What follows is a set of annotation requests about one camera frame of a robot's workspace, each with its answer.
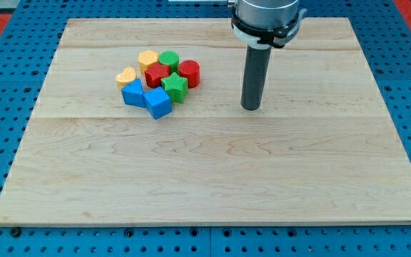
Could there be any wooden board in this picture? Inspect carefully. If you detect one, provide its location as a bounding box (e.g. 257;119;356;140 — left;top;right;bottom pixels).
0;18;411;228

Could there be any red pentagon block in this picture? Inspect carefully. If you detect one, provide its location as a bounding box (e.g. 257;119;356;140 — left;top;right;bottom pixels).
144;63;171;89

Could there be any green star block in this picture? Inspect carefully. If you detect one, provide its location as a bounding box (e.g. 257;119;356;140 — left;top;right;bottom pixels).
161;72;188;104

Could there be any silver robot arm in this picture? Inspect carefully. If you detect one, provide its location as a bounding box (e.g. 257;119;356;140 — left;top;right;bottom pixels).
235;0;299;29

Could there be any blue cube block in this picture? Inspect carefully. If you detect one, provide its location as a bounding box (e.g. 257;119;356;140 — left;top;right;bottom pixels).
143;87;172;119

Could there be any green cylinder block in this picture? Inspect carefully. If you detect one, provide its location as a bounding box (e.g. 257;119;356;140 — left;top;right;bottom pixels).
158;51;180;73

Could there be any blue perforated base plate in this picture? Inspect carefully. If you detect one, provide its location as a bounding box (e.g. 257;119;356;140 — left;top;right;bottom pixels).
0;0;411;256

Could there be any black and white mounting clamp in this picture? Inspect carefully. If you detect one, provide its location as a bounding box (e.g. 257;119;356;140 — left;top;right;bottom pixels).
231;9;307;50

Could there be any red cylinder block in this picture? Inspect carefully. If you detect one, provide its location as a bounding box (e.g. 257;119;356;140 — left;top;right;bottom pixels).
179;60;201;89

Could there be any blue triangle block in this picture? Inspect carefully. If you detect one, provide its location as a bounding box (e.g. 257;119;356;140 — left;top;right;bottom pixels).
121;79;146;108

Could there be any yellow heart block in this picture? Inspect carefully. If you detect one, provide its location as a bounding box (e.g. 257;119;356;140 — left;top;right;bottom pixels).
115;67;137;90

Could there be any yellow hexagon block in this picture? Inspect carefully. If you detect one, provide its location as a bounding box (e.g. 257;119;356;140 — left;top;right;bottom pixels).
138;50;158;75

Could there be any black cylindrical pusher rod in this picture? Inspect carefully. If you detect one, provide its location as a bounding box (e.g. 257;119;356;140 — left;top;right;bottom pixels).
240;46;271;111

